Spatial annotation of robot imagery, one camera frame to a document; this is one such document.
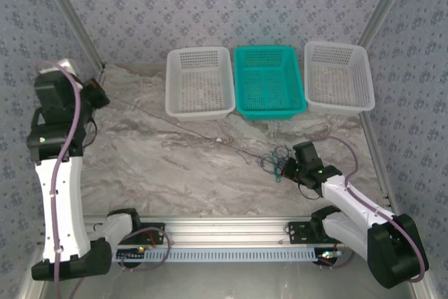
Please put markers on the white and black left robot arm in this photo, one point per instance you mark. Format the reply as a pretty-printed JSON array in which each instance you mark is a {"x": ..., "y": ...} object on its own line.
[{"x": 68, "y": 201}]

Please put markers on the teal perforated plastic basket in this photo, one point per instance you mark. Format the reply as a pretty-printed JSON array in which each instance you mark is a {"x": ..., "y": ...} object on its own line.
[{"x": 266, "y": 78}]

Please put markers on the small black circuit board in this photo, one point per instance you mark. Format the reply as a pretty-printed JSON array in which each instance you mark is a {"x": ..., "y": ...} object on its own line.
[
  {"x": 131, "y": 254},
  {"x": 327, "y": 255}
]

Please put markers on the white perforated plastic basket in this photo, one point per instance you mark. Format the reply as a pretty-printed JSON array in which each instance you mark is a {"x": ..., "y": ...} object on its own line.
[
  {"x": 336, "y": 54},
  {"x": 199, "y": 85}
]

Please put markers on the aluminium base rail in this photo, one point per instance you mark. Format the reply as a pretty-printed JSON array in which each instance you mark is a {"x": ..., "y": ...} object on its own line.
[{"x": 227, "y": 230}]

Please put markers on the aluminium lower frame rail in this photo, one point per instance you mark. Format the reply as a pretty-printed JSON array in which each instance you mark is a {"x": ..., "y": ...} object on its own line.
[
  {"x": 31, "y": 291},
  {"x": 421, "y": 293}
]

